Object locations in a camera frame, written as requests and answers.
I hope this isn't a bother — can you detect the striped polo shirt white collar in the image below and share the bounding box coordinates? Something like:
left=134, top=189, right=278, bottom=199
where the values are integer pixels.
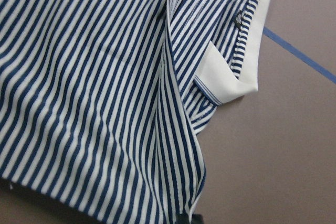
left=1, top=0, right=270, bottom=223

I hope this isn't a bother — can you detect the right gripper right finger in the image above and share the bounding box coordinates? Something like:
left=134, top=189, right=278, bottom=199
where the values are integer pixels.
left=191, top=215, right=204, bottom=224

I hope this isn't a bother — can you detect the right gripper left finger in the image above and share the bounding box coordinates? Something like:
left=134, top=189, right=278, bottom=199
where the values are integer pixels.
left=176, top=215, right=190, bottom=224

